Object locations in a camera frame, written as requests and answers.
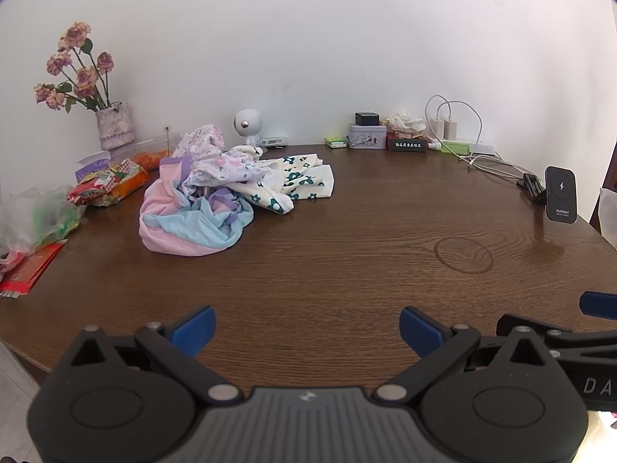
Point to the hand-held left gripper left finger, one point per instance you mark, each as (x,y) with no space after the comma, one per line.
(198,324)

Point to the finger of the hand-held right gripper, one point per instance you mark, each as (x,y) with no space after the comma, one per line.
(598,303)
(540,327)

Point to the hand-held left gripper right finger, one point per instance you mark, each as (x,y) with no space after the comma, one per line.
(418,330)

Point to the pink and blue mesh garment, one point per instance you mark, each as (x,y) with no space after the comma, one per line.
(183,236)

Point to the white bag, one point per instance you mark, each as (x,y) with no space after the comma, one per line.
(608,217)

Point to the black magnetic phone stand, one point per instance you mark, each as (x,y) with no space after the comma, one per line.
(560,193)

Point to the purple floral white garment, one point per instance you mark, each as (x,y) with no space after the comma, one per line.
(212,164)

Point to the red and orange snack packet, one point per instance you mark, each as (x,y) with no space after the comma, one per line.
(108,183)

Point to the clear bag of oranges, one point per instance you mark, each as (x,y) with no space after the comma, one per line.
(149,156)

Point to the red envelopes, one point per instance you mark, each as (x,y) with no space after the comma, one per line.
(33,265)

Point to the white garment with green flowers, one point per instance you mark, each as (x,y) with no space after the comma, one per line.
(308,178)

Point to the red and black box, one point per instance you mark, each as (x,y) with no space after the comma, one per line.
(407,144)

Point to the green transparent bottle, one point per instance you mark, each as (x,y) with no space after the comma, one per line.
(453,147)

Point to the white power strip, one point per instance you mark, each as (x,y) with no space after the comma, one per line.
(482,147)

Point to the purple tissue packet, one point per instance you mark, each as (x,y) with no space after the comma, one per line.
(91,166)

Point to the clear plastic bag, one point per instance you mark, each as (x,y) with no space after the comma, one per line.
(33,217)

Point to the pale purple tin box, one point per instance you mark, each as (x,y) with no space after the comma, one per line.
(367,137)

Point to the white charger plug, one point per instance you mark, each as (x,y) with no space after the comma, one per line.
(437,129)
(451,130)

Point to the green tissue packet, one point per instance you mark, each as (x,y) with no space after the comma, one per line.
(335,142)

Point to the crumpled white tissues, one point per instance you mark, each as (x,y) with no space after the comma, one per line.
(402,123)

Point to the white round-headed robot figure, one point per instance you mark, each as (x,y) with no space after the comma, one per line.
(247,120)

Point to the pale purple knitted vase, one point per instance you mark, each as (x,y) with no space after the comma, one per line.
(114,125)

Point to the small black box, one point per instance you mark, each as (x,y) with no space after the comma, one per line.
(367,118)

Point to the dried pink rose bouquet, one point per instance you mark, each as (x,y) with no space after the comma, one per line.
(77,33)

